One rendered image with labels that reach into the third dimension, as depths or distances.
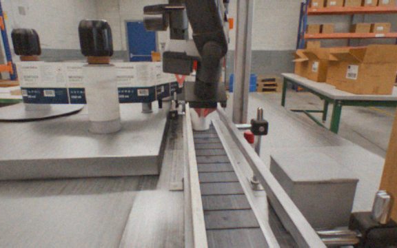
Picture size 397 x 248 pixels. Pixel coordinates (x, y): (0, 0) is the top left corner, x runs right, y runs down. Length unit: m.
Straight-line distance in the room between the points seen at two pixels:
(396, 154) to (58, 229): 0.46
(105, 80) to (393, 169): 0.62
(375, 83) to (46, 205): 2.24
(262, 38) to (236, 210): 8.13
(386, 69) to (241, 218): 2.12
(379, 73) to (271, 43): 6.30
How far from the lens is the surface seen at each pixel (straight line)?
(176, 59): 0.52
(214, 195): 0.40
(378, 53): 2.32
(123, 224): 0.44
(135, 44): 8.94
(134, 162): 0.57
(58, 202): 0.54
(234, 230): 0.34
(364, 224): 0.24
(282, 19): 8.54
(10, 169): 0.67
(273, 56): 8.46
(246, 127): 0.49
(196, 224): 0.29
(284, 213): 0.24
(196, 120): 0.69
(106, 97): 0.71
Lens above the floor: 1.09
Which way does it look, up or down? 16 degrees down
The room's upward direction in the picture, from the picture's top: straight up
